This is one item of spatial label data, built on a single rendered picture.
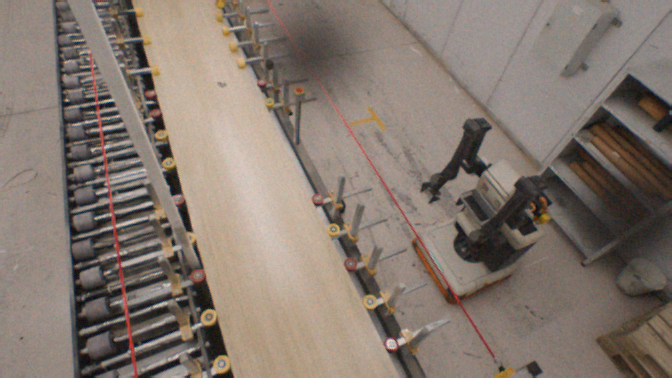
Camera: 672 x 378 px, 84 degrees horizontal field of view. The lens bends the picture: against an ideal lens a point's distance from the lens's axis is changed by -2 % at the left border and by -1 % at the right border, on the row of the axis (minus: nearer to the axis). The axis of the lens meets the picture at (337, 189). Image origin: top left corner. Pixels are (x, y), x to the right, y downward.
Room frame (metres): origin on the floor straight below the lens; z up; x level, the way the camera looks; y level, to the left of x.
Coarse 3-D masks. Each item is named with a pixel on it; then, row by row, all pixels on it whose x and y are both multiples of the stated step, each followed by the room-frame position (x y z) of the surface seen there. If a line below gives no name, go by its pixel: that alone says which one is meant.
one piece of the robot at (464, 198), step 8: (472, 192) 1.62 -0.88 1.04; (464, 200) 1.54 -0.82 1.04; (472, 200) 1.56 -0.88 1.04; (480, 200) 1.54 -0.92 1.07; (472, 208) 1.49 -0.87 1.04; (480, 208) 1.50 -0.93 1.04; (488, 208) 1.48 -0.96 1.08; (480, 216) 1.44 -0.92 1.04; (488, 216) 1.45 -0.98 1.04; (480, 224) 1.38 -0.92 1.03
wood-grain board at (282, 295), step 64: (192, 0) 3.56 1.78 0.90; (192, 64) 2.57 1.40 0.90; (192, 128) 1.85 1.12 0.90; (256, 128) 1.97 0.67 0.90; (192, 192) 1.31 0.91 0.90; (256, 192) 1.40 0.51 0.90; (256, 256) 0.96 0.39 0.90; (320, 256) 1.03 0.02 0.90; (256, 320) 0.60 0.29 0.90; (320, 320) 0.66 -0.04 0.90
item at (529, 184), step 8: (528, 176) 1.29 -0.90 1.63; (536, 176) 1.31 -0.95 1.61; (520, 184) 1.25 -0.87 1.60; (528, 184) 1.24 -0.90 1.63; (536, 184) 1.25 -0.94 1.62; (544, 184) 1.27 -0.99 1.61; (528, 192) 1.21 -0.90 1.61; (520, 208) 1.27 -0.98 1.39; (512, 216) 1.29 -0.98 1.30; (520, 216) 1.29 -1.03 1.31; (512, 224) 1.26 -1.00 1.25; (520, 224) 1.28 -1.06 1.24
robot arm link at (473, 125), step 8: (472, 120) 1.62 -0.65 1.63; (480, 120) 1.65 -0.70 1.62; (472, 128) 1.58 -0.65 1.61; (480, 128) 1.58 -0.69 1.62; (488, 128) 1.61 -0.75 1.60; (472, 144) 1.64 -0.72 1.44; (480, 144) 1.65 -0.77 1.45; (472, 152) 1.63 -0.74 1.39; (464, 160) 1.66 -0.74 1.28; (472, 160) 1.64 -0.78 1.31; (472, 168) 1.63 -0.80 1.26
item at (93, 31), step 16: (80, 0) 0.86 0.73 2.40; (80, 16) 0.85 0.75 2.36; (96, 16) 0.88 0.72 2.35; (96, 32) 0.86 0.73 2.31; (96, 48) 0.86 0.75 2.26; (112, 64) 0.87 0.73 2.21; (112, 80) 0.86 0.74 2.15; (112, 96) 0.85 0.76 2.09; (128, 96) 0.87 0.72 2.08; (128, 112) 0.86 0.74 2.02; (128, 128) 0.85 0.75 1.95; (144, 144) 0.87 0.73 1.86; (144, 160) 0.85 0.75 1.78; (160, 176) 0.87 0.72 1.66; (160, 192) 0.86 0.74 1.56; (176, 224) 0.86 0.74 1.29; (192, 256) 0.86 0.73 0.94; (208, 288) 0.87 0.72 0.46; (208, 304) 0.85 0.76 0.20
